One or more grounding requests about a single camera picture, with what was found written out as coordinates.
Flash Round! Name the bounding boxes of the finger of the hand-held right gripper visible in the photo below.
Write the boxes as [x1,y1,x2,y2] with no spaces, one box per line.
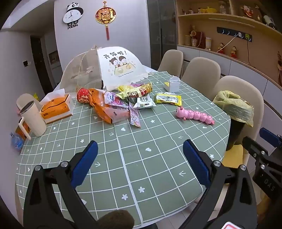
[242,136,277,163]
[259,127,282,147]

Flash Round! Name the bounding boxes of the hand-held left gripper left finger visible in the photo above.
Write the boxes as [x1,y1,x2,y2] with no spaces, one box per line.
[23,141,99,229]

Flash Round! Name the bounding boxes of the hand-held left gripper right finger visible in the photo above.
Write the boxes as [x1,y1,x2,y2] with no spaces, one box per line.
[176,139,258,229]

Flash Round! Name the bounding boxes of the black trash bin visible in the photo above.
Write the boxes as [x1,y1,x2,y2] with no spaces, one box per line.
[226,119,246,151]

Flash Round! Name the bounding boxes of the yellow bin liner bag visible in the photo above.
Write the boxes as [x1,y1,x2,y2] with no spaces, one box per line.
[213,90,255,128]

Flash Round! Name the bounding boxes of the orange snack bag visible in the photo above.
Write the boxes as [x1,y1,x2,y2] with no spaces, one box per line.
[88,88,130,124]

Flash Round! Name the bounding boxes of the red snack cup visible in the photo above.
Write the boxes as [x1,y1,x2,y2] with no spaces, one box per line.
[77,88,95,104]

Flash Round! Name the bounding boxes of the lavender pink wrapper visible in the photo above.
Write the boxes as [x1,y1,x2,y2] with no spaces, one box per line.
[129,102,142,128]

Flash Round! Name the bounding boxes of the dark purple wrapper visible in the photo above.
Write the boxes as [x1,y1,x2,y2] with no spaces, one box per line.
[108,99,131,110]

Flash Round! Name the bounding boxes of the small purple white packet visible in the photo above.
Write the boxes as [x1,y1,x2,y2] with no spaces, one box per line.
[103,91,117,105]

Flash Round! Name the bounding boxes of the yellow packet black print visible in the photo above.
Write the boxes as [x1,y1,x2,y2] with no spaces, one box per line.
[154,92,183,106]

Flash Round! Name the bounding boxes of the white milk packet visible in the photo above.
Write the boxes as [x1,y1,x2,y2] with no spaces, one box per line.
[132,95,157,109]

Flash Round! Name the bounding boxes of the yellow brown snack packet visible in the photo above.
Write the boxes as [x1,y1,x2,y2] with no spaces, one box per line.
[116,82,153,99]

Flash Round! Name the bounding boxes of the person's left forearm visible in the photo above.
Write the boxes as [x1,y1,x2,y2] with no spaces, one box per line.
[97,209,135,229]

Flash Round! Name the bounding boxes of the yellow seat cushion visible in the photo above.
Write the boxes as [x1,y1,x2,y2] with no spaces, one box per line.
[221,144,244,168]

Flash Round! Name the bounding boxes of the pink caterpillar toy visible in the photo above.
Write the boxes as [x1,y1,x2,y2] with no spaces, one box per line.
[176,106,215,126]

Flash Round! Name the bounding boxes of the green checked tablecloth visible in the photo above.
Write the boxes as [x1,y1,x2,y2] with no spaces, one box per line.
[15,69,232,228]

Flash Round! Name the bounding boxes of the beige chair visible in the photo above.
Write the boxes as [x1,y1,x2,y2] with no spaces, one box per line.
[210,75,265,168]
[157,49,184,77]
[16,93,42,110]
[181,57,221,88]

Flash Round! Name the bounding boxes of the orange tissue box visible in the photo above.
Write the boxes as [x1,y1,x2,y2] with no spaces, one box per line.
[40,94,74,124]

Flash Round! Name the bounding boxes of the tall red figure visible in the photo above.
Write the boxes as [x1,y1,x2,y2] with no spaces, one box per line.
[276,51,282,86]

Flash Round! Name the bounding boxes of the orange packet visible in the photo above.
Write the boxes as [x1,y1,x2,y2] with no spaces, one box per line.
[15,124,30,137]

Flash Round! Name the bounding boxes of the blue water bottle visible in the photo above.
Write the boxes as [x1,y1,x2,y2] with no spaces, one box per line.
[10,132,24,151]

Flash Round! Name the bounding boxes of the beige dining chairs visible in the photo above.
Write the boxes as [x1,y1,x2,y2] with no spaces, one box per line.
[177,45,282,141]

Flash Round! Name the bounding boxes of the white toothpick box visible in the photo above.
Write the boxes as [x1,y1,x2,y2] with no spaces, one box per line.
[164,76,180,92]

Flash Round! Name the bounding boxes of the mesh food cover cartoon print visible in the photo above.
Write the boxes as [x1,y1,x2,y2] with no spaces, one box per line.
[59,45,158,93]

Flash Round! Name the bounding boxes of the dark red gift bag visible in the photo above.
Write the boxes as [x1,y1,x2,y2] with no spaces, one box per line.
[195,31,206,48]

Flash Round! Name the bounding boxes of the large red shelf figurine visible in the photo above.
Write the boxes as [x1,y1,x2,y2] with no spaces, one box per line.
[240,4,254,18]

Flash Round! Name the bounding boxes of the yellow shelf toy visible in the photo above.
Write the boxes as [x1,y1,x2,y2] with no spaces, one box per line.
[198,7,217,14]

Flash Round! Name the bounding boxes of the cream mug with handle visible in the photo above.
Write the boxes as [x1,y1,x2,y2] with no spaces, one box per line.
[18,101,47,141]

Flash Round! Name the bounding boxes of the wooden wall shelf unit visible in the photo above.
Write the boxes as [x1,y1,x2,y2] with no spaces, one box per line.
[175,0,282,88]

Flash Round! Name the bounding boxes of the green plug with black cable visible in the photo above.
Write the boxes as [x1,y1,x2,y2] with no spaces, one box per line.
[244,34,252,60]

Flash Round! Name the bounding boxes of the white charger with cable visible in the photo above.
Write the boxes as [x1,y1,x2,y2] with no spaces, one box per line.
[217,32,243,53]

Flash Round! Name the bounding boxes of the black wall power strip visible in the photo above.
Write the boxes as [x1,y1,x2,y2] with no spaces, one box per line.
[216,27,253,42]

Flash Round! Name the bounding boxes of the panda wall clock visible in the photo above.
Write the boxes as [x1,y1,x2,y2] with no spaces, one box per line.
[63,2,84,30]

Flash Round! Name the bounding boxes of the red round wall ornament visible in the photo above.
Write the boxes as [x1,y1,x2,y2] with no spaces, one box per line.
[95,1,116,41]

